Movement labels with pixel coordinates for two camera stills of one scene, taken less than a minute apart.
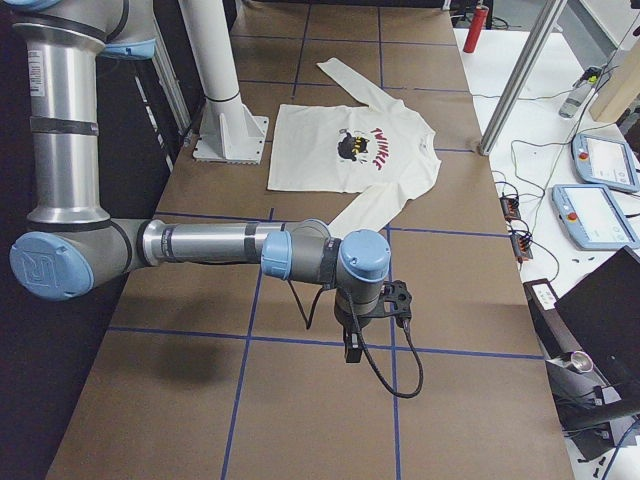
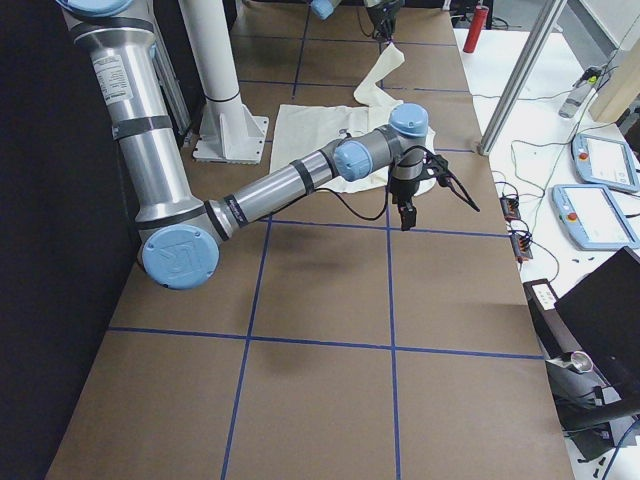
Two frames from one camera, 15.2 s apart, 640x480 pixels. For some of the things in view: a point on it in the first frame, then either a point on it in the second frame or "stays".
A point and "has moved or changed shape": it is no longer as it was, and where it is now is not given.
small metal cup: (582, 361) stays
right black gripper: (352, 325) -> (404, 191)
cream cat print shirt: (381, 153) has moved or changed shape
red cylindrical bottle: (476, 27) stays
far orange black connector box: (510, 208) stays
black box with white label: (555, 334) stays
